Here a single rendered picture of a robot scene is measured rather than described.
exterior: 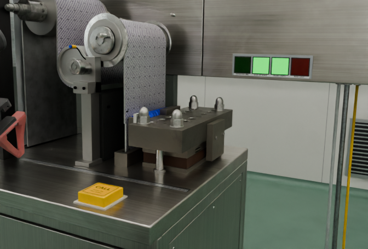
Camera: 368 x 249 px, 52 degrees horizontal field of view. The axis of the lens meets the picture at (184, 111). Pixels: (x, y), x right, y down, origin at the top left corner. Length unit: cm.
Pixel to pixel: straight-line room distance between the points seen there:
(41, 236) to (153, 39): 63
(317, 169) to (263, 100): 80
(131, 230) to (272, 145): 302
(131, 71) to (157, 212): 44
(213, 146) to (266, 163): 267
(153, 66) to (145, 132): 27
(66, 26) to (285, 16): 67
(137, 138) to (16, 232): 37
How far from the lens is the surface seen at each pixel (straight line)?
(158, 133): 96
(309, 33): 120
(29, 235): 100
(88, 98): 107
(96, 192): 83
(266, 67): 121
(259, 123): 368
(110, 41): 104
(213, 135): 109
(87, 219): 82
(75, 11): 126
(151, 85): 117
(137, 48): 110
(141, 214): 78
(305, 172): 370
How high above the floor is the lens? 123
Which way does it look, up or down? 9 degrees down
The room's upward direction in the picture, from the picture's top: 1 degrees clockwise
